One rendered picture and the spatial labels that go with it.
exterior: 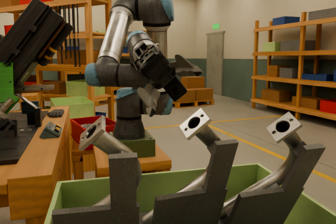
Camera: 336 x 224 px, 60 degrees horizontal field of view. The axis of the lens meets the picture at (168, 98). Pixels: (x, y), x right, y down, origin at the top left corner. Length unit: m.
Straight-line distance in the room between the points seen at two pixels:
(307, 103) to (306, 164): 5.98
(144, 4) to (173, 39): 10.35
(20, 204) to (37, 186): 0.08
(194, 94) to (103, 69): 6.85
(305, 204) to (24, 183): 0.86
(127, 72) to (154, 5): 0.36
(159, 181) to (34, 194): 0.46
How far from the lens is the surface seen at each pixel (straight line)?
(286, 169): 0.69
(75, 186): 0.88
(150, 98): 0.69
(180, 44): 11.63
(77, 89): 4.45
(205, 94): 7.93
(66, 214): 0.56
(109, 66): 0.93
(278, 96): 7.20
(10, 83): 1.71
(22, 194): 1.14
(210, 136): 0.56
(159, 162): 1.30
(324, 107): 6.28
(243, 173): 0.98
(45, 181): 1.12
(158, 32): 1.21
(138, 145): 1.32
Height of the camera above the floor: 1.30
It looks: 8 degrees down
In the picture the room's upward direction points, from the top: straight up
